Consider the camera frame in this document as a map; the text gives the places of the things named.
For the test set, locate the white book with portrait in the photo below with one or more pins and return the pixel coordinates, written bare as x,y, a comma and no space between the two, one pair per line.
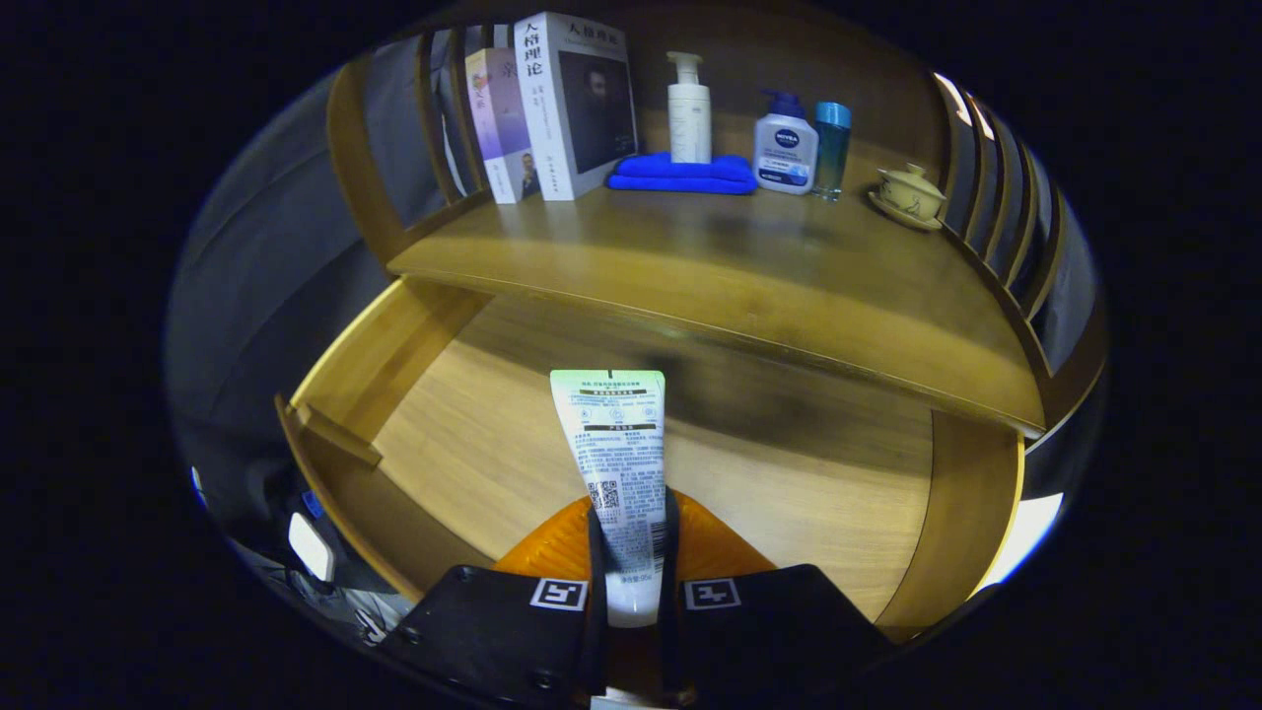
547,108

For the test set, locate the white rounded device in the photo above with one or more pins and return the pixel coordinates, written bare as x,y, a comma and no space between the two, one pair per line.
311,547

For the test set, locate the white cosmetic tube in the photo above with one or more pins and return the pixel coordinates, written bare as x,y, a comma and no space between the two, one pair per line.
616,434

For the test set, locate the blue folded cloth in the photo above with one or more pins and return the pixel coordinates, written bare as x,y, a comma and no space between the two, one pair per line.
680,176

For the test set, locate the white bottle with blue pump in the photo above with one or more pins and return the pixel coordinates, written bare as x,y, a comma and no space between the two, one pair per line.
786,148

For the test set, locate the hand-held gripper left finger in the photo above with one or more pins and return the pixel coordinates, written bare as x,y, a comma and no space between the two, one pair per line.
596,631

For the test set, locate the beige lidded teacup with saucer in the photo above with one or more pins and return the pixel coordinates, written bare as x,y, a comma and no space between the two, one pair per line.
912,197

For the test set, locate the teal slim bottle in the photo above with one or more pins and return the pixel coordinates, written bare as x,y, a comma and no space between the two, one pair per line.
831,148

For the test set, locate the brown wooden drawer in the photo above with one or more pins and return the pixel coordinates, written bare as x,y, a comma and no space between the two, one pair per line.
473,444

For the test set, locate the wooden countertop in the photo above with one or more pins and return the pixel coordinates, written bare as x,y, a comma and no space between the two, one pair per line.
739,266

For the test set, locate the purple book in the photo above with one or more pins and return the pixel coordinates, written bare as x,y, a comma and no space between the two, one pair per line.
498,118

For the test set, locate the black backdrop cloth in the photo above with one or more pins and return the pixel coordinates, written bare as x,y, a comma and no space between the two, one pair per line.
266,256

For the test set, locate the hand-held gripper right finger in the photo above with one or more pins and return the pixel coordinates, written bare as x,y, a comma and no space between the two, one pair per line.
668,631

